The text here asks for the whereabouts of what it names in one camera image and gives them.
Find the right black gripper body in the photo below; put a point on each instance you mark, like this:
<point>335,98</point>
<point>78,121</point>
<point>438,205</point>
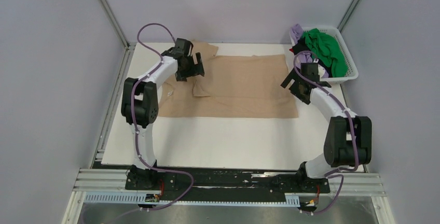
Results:
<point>294,88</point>

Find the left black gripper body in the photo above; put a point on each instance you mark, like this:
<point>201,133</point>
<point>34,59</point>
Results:
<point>187,71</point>

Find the beige t shirt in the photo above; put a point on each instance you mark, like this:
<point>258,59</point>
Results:
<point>232,87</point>

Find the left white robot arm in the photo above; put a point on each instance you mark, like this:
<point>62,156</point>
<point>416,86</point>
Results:
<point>140,108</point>

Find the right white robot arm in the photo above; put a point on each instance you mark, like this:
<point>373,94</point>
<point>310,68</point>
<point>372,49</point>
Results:
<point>348,141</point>

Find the black garment in basket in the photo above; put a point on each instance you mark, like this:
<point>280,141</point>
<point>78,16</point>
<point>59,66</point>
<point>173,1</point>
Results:
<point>305,56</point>

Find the green t shirt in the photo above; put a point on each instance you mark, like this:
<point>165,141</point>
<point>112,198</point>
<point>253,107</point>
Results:
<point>327,50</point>

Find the lavender t shirt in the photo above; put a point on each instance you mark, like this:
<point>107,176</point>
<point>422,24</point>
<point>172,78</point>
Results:
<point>296,33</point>

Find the white plastic laundry basket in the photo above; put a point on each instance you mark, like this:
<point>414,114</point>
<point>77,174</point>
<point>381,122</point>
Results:
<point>352,72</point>

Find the left corner metal post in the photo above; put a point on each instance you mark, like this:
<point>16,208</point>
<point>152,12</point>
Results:
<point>114,23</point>

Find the corner metal post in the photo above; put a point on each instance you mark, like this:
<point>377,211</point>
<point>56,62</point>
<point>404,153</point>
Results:
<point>114,23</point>
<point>348,14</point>

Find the right corner metal post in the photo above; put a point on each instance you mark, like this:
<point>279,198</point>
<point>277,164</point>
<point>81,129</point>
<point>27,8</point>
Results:
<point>348,14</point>

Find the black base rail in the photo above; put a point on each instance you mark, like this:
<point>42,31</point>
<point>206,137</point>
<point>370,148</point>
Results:
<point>209,184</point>

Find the white slotted cable duct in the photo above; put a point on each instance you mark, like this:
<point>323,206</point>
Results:
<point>288,200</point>

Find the aluminium frame rail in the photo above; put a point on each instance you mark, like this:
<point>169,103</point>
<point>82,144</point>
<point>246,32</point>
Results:
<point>355,184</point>

